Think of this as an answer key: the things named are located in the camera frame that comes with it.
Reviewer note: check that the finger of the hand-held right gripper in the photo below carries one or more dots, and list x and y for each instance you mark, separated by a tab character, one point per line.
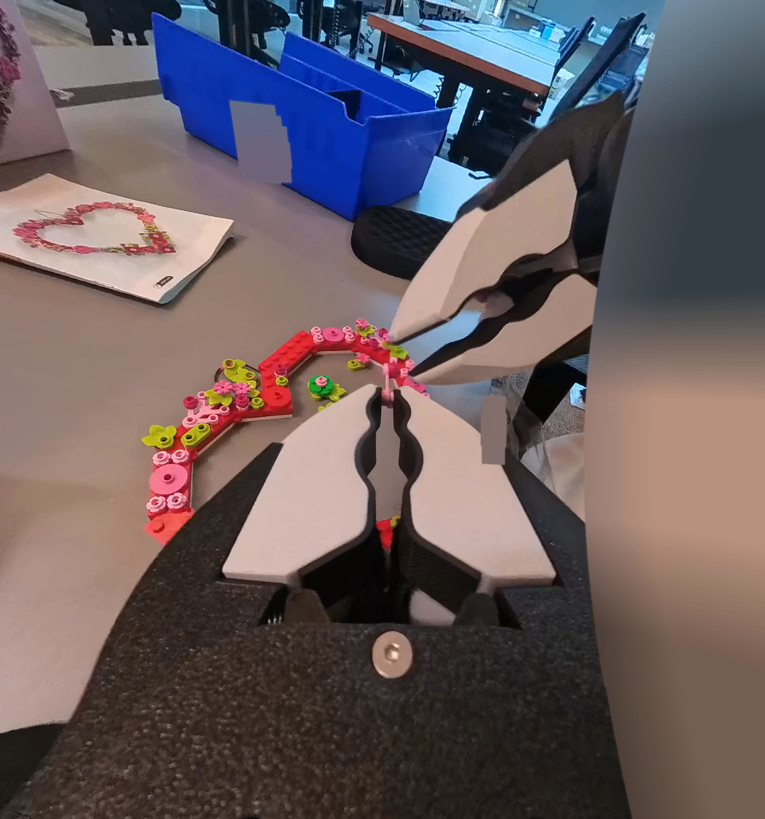
536	333
497	243

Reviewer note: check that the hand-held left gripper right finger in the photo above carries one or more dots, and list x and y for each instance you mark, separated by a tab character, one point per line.
465	505

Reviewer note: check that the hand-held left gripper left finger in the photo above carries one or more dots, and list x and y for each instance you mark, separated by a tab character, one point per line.
305	499

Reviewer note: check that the red heart brick wreath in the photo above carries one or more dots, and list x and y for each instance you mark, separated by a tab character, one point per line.
286	355

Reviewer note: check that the small pink brick stem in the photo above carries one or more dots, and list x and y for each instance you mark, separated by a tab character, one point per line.
390	381

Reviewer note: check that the grey desk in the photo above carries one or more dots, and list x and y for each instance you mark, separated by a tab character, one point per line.
88	358

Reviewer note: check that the clear plastic bag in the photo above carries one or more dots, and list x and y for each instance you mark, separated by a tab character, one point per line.
536	435

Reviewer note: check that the black mesh chair armrest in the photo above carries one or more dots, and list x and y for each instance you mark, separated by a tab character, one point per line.
395	240

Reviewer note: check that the person's beige trousers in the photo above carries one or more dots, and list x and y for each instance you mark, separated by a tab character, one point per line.
568	480

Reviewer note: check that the green pink flower brick piece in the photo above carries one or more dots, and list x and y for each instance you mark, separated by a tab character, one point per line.
324	386

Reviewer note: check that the wooden edged background table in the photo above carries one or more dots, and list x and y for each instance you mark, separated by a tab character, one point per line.
472	51

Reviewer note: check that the blue plastic bin with divider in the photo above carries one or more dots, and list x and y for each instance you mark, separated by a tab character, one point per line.
331	147

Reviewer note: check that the heart wreath instruction booklet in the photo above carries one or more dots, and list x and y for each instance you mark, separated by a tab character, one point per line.
113	243

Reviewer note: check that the black office chair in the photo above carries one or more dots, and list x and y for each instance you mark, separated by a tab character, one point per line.
248	25
120	16

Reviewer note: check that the heart wreath set box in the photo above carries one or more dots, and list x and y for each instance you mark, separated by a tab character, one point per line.
17	109

